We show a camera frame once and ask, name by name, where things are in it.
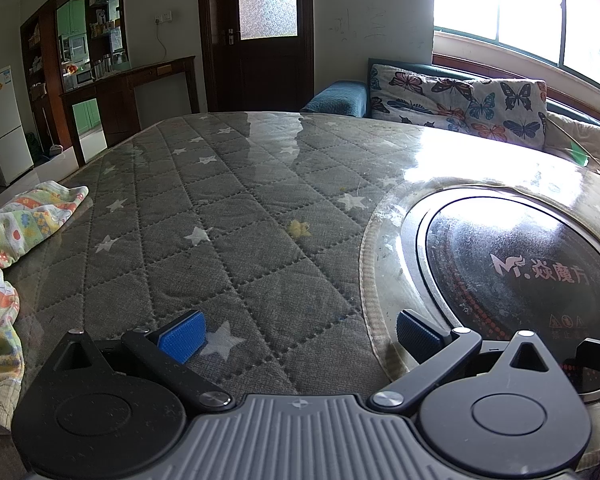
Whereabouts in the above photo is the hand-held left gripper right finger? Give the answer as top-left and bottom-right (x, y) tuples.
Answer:
(367, 309), (572, 414)

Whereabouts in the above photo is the dark wooden door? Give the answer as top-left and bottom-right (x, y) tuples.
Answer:
(197, 0), (315, 113)

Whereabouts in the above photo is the white fridge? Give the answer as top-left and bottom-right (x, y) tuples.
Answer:
(0, 65), (35, 187)

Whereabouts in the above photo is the colourful patterned cloth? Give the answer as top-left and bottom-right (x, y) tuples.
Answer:
(0, 182), (90, 401)

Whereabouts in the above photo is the broom with dustpan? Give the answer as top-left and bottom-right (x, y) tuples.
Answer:
(42, 107), (66, 156)

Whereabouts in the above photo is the beige cushion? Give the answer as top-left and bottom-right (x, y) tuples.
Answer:
(545, 110), (600, 167)

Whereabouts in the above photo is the round black induction hob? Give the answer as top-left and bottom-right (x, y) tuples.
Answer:
(400, 195), (600, 406)

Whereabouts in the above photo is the row of glass jars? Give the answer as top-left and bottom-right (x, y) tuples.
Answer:
(93, 49), (129, 79)

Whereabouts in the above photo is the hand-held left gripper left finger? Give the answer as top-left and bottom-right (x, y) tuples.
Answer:
(40, 309), (236, 414)

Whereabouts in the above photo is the blue sofa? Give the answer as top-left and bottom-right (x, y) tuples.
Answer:
(300, 57), (600, 181)

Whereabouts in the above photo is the window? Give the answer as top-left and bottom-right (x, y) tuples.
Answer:
(432, 0), (600, 93)

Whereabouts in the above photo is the dark wooden console table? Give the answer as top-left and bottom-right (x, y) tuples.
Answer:
(60, 56), (201, 166)

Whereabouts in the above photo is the green toy on stick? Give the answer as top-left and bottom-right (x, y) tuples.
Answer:
(547, 120), (600, 172)

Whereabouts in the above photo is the dark wooden shelf cabinet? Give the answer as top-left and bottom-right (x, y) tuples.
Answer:
(20, 0), (129, 126)

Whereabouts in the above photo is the butterfly print cushion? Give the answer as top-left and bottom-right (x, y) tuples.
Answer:
(369, 63), (477, 128)
(472, 79), (550, 151)

